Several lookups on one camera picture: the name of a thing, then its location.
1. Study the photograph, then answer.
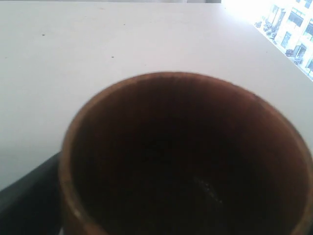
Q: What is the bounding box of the brown wooden cup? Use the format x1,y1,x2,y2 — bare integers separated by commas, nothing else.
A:
59,72,313,235

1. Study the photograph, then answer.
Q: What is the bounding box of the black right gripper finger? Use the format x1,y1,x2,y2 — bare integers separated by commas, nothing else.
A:
0,153,62,235

